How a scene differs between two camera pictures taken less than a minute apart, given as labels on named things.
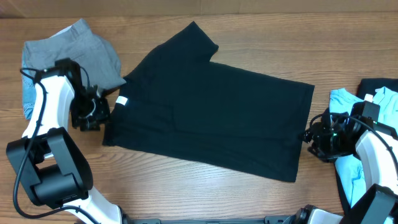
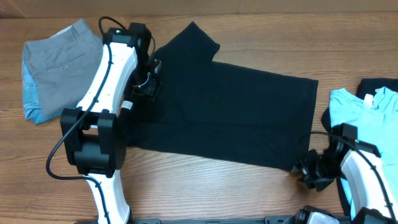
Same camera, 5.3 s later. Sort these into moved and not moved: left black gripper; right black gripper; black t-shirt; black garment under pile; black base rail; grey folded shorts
Moved: left black gripper; right black gripper
Not moved: black t-shirt; black base rail; grey folded shorts; black garment under pile
